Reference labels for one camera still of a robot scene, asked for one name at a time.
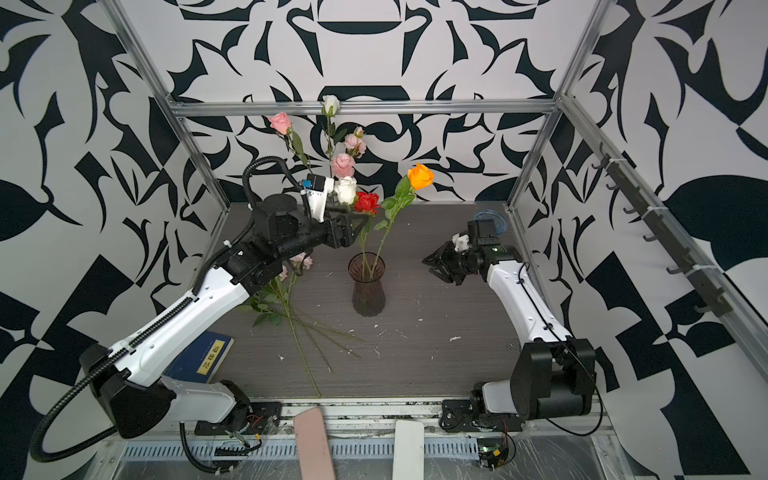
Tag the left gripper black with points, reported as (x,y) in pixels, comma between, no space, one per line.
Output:
(343,233)

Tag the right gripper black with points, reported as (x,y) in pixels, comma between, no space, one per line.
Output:
(445,261)

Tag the white rose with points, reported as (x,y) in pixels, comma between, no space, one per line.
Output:
(330,109)
(345,190)

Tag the red rose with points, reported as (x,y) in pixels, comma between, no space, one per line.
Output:
(370,205)

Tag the pink spray roses stem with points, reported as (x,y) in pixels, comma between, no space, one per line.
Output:
(352,148)

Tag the dark red glass vase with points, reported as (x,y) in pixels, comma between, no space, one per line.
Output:
(368,297)

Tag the orange rose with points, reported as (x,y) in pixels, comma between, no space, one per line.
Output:
(417,178)

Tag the pink rose single stem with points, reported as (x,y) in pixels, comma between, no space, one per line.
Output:
(283,127)

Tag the blue purple glass vase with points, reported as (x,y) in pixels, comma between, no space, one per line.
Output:
(499,220)

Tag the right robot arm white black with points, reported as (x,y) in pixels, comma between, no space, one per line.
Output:
(554,376)

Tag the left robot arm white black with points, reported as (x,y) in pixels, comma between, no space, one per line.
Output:
(127,379)

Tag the pink carnation stem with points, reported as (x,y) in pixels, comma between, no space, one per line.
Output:
(300,261)

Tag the blue book yellow label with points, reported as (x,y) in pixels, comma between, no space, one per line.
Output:
(200,361)

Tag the small circuit board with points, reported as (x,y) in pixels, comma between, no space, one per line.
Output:
(494,453)

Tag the white flat paddle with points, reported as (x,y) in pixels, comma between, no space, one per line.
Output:
(408,456)

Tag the pink flat paddle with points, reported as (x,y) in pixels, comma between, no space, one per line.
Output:
(313,450)

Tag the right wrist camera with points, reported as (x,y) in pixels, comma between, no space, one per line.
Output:
(461,242)

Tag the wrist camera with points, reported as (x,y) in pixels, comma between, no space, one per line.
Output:
(316,190)
(461,242)

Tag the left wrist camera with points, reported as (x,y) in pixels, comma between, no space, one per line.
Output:
(316,190)

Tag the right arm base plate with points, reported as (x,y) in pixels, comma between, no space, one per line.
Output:
(459,416)

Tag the aluminium frame rail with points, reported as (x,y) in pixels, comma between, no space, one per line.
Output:
(370,107)

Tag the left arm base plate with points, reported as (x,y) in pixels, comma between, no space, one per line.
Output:
(256,418)

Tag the wall hook rack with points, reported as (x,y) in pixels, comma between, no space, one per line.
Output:
(666,230)

